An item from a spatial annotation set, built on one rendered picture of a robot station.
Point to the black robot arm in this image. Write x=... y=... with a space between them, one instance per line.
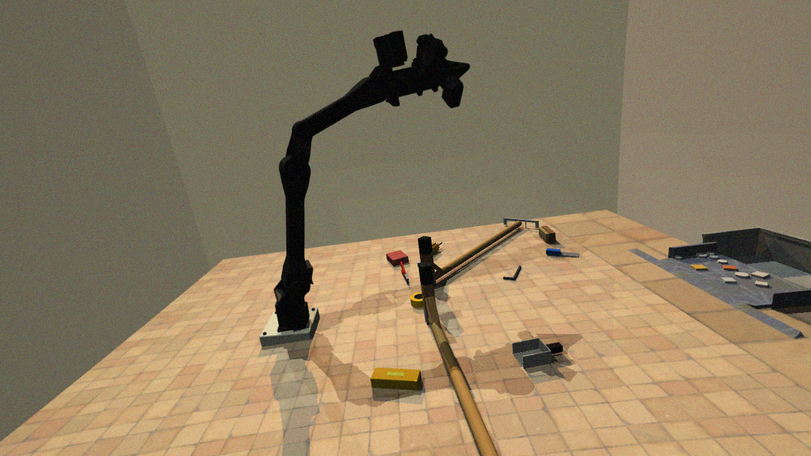
x=382 y=84

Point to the yellow ring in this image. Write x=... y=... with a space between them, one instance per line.
x=417 y=300

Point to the orange-yellow rectangular block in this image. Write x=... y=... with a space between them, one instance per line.
x=407 y=379

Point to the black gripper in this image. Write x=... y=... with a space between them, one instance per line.
x=448 y=80

